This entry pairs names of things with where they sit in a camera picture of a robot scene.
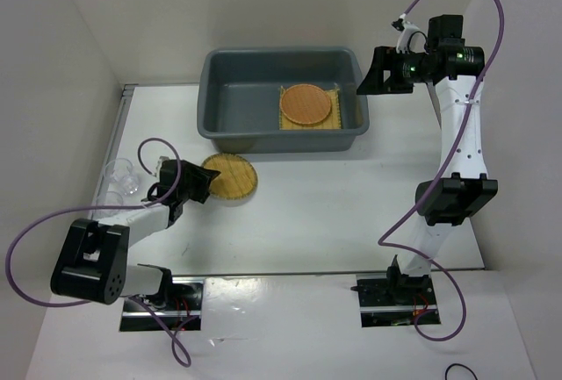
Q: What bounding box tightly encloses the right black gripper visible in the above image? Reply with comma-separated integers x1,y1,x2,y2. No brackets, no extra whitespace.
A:
356,45,433,94

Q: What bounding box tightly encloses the round yellow bamboo tray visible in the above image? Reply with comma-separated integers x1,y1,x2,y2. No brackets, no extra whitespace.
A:
202,153,258,200

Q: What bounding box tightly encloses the square bamboo mat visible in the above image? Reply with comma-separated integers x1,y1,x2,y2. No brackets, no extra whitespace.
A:
279,87,342,130

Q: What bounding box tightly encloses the round orange woven tray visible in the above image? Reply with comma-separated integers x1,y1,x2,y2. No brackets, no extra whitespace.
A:
279,83,332,125

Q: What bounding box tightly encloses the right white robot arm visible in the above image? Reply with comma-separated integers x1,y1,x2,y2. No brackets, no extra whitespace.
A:
357,15,498,305

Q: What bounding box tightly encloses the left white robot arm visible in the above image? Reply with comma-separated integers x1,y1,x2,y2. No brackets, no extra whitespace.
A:
50,160,220,310

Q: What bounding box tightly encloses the grey plastic bin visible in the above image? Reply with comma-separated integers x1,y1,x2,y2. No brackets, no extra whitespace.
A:
197,47,370,154

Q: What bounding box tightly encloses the clear plastic cup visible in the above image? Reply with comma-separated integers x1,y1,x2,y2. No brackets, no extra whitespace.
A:
115,173,141,196
104,158,134,183
92,190,125,219

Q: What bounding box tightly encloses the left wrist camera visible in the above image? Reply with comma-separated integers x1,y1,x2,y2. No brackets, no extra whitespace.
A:
150,155,169,177

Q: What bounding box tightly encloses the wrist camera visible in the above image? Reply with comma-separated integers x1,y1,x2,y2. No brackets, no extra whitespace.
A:
150,155,169,177
392,13,428,54

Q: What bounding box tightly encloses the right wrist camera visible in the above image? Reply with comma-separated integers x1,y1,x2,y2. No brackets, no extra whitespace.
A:
392,13,428,54

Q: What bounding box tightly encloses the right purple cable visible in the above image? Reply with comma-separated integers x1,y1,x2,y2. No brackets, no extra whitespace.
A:
378,0,504,342

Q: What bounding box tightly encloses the purple cable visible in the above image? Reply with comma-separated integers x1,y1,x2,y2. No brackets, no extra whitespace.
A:
6,137,205,368
378,0,504,342

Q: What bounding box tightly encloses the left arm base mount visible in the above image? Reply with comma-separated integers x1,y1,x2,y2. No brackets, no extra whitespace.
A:
119,276,205,333

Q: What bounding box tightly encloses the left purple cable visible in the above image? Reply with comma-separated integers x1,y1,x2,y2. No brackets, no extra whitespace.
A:
6,137,205,368

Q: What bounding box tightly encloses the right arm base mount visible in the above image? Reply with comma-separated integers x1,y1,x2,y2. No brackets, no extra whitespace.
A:
350,273,441,328

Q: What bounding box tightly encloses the black cable loop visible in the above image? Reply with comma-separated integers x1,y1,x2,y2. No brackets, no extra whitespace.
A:
443,362,479,380

